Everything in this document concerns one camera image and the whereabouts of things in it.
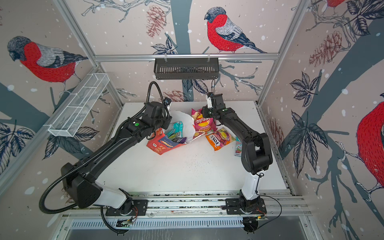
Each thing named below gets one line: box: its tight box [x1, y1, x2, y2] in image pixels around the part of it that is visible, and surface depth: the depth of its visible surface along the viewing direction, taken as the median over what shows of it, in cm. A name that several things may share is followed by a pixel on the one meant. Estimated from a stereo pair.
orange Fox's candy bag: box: [205, 127, 236, 151], surface depth 99 cm
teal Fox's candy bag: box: [234, 136, 243, 157], surface depth 94 cm
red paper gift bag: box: [146, 109, 206, 155], surface depth 85 cm
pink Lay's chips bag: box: [191, 108, 218, 139], surface depth 95 cm
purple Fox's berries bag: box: [176, 137, 187, 144], surface depth 87 cm
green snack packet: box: [167, 121, 184, 141], surface depth 92 cm
